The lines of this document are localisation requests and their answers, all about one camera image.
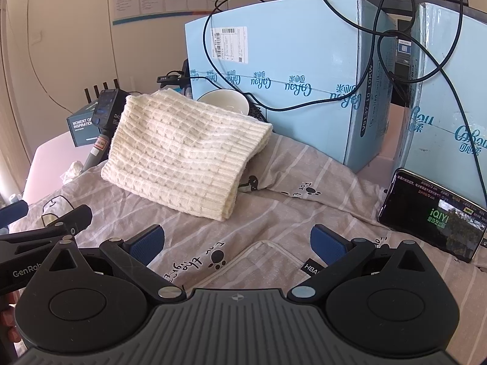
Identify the black smartphone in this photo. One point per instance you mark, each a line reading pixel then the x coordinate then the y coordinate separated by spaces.
pixel 426 213

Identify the white bowl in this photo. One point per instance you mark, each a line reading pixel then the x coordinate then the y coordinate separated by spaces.
pixel 224 100

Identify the person's left hand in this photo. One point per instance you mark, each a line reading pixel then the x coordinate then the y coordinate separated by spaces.
pixel 9 325

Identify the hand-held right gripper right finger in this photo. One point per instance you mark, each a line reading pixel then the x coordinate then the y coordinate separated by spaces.
pixel 327 243

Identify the black router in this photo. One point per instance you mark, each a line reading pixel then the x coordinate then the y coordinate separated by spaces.
pixel 104 88

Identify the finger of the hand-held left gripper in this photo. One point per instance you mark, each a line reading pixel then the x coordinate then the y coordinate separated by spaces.
pixel 57 222
pixel 13 213

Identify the cream knitted sweater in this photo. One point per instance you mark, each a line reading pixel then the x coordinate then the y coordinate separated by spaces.
pixel 182 152

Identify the small black printed box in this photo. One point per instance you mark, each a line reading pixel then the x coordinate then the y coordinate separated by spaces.
pixel 81 129

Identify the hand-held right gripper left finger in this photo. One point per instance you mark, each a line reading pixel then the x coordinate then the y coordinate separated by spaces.
pixel 146 245

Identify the printed striped bedsheet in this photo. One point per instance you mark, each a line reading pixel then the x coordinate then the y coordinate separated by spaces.
pixel 296 213

